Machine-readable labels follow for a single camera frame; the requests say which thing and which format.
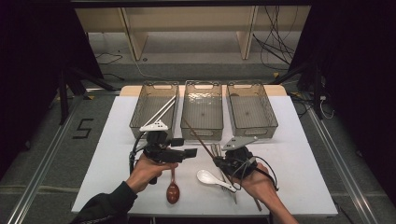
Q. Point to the brown spoon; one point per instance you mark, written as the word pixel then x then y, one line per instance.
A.
pixel 172 193

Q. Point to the white ceramic spoon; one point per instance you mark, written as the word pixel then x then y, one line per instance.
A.
pixel 206 177

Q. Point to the brown wooden chopstick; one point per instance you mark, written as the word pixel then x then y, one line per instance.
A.
pixel 199 140
pixel 196 134

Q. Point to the person's right hand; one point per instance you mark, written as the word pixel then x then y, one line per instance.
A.
pixel 258 185

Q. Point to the smoky clear plastic bin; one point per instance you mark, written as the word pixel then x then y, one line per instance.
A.
pixel 202 105
pixel 144 100
pixel 250 113

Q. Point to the aluminium floor rail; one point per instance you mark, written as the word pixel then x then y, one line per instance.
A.
pixel 40 175
pixel 342 168

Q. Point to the black curtain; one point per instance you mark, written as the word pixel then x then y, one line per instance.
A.
pixel 358 62
pixel 31 62

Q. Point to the person's left hand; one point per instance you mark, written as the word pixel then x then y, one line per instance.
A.
pixel 146 174

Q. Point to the light wooden desk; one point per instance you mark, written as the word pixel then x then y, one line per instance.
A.
pixel 186 18

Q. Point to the white table cover sheet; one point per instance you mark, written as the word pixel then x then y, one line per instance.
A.
pixel 295 174

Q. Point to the black tripod stand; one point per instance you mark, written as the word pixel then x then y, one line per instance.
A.
pixel 317 93
pixel 63 99

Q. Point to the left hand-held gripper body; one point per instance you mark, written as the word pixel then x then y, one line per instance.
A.
pixel 158 149

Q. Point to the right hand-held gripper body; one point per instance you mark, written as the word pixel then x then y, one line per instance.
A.
pixel 239 161

